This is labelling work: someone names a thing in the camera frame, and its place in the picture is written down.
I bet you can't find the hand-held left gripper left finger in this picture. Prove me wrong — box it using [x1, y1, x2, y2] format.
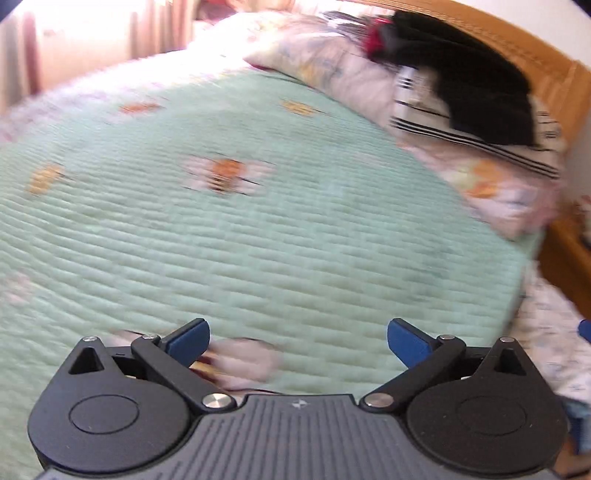
[64, 318, 236, 414]

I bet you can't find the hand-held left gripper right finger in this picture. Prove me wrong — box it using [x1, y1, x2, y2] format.
[361, 318, 534, 413]

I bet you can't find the white floral bed sheet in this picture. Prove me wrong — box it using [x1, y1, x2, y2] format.
[505, 263, 591, 407]

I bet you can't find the green quilted bee bedspread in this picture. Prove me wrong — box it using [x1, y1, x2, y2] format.
[0, 51, 543, 480]

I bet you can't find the white dark-striped cloth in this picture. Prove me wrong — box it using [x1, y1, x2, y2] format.
[388, 65, 568, 178]

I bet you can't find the black garment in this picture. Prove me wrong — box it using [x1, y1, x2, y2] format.
[369, 9, 539, 148]

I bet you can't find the floral duvet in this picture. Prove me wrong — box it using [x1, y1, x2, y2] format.
[242, 11, 566, 241]

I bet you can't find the wooden headboard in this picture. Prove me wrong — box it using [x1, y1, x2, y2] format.
[351, 0, 591, 144]

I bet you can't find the red garment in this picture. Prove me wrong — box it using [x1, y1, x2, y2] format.
[362, 16, 398, 54]

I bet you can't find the wooden bed frame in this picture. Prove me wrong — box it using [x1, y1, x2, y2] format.
[538, 215, 591, 317]

